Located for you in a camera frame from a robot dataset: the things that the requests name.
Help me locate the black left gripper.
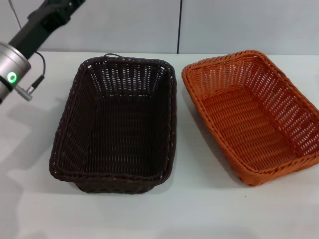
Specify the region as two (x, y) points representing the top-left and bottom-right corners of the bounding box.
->
(8, 0), (87, 60)

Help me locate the thin grey cable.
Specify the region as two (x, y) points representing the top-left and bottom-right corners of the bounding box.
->
(8, 0), (23, 29)

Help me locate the dark brown wicker basket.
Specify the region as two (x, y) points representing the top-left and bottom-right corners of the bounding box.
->
(48, 52), (178, 195)

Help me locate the black cable with metal plug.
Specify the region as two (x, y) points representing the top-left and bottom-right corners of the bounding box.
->
(14, 51), (47, 102)

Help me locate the orange-yellow wicker basket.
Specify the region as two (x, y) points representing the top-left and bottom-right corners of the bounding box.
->
(181, 49), (319, 187)

